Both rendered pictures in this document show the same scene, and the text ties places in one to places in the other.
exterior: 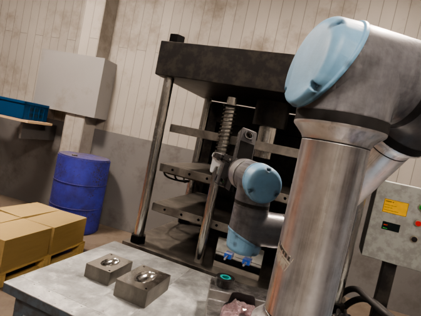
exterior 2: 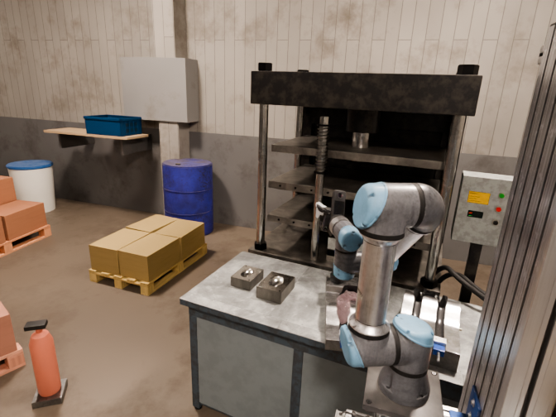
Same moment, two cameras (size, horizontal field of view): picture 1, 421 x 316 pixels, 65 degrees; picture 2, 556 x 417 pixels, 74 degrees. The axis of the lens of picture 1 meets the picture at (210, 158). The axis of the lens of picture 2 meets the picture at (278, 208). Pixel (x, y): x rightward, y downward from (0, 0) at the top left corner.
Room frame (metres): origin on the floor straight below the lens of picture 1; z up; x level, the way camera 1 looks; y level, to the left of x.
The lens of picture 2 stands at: (-0.48, 0.06, 1.89)
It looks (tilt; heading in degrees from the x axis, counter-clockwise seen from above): 18 degrees down; 4
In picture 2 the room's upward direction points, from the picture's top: 2 degrees clockwise
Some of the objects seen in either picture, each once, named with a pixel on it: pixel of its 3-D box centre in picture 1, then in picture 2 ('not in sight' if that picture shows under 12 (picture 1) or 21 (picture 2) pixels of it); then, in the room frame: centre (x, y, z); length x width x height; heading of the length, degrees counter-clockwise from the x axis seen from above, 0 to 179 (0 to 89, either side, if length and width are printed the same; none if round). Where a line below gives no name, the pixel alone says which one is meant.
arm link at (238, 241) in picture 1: (254, 227); (349, 261); (0.70, -0.12, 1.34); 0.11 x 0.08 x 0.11; 102
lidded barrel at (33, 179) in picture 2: not in sight; (34, 186); (4.62, 4.11, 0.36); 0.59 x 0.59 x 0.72
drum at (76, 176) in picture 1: (78, 191); (189, 196); (4.19, 1.58, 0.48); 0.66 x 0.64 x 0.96; 76
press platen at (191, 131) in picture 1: (265, 147); (361, 149); (2.20, -0.35, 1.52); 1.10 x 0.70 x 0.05; 70
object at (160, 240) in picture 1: (240, 259); (349, 249); (2.14, -0.33, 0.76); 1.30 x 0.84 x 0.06; 70
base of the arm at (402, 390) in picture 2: not in sight; (405, 373); (0.46, -0.29, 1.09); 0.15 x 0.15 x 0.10
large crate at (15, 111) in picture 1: (19, 108); (113, 125); (4.36, 2.62, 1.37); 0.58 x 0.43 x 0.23; 76
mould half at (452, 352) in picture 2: not in sight; (428, 318); (1.11, -0.59, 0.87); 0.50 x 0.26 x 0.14; 160
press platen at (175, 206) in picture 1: (250, 220); (354, 215); (2.19, -0.35, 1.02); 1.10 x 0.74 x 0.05; 70
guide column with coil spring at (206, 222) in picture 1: (209, 209); (317, 216); (1.88, -0.05, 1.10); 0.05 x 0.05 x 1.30
